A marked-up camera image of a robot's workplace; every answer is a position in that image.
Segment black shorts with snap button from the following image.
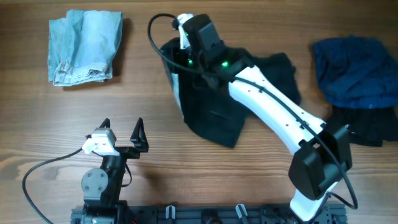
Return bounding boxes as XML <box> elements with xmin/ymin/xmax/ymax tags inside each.
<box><xmin>164</xmin><ymin>47</ymin><xmax>301</xmax><ymax>148</ymax></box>

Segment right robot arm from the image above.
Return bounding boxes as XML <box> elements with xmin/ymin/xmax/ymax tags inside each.
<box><xmin>177</xmin><ymin>14</ymin><xmax>358</xmax><ymax>222</ymax></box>

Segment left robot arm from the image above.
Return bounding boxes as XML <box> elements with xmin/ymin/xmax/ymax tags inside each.
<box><xmin>70</xmin><ymin>118</ymin><xmax>149</xmax><ymax>224</ymax></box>

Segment light blue folded denim shorts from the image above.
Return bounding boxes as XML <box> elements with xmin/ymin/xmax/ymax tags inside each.
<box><xmin>47</xmin><ymin>9</ymin><xmax>123</xmax><ymax>86</ymax></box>

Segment blue crumpled garment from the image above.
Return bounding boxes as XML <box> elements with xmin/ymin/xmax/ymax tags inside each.
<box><xmin>311</xmin><ymin>35</ymin><xmax>397</xmax><ymax>109</ymax></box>

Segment black garment under blue one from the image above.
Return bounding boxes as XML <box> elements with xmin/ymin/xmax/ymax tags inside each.
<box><xmin>329</xmin><ymin>106</ymin><xmax>397</xmax><ymax>147</ymax></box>

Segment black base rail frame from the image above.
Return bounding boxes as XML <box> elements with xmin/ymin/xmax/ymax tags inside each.
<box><xmin>70</xmin><ymin>203</ymin><xmax>346</xmax><ymax>224</ymax></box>

